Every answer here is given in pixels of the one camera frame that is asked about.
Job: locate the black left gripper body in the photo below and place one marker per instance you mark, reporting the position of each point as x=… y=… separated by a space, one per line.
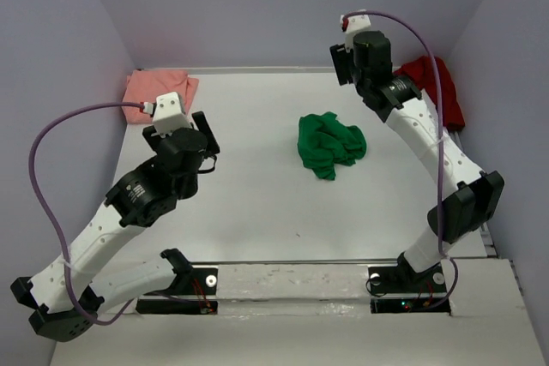
x=159 y=145

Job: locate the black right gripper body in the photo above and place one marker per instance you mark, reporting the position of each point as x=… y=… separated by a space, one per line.
x=360 y=82

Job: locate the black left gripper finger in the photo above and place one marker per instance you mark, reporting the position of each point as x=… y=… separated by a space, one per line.
x=203 y=126
x=151 y=136

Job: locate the green t-shirt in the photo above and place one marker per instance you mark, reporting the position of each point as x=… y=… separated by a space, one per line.
x=324 y=142

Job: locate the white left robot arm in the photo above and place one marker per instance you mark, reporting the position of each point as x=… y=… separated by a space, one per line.
x=69 y=295

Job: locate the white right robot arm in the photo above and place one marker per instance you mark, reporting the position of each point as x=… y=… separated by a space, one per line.
x=403 y=109

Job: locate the folded pink t-shirt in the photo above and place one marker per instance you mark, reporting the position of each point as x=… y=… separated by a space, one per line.
x=148 y=85

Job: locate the red t-shirt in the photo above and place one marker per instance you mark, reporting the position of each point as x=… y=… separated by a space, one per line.
x=420 y=71

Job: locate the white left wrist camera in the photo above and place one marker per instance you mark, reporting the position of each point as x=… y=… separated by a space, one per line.
x=168 y=114

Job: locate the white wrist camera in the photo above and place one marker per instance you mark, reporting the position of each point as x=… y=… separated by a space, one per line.
x=354 y=24
x=168 y=114

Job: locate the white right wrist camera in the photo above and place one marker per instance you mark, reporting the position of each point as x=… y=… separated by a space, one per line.
x=354 y=24

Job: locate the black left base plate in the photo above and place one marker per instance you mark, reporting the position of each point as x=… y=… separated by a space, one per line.
x=197 y=296

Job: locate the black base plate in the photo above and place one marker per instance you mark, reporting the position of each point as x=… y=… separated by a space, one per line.
x=390 y=295
x=197 y=296

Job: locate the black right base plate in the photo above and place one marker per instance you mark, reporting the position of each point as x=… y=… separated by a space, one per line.
x=390 y=295

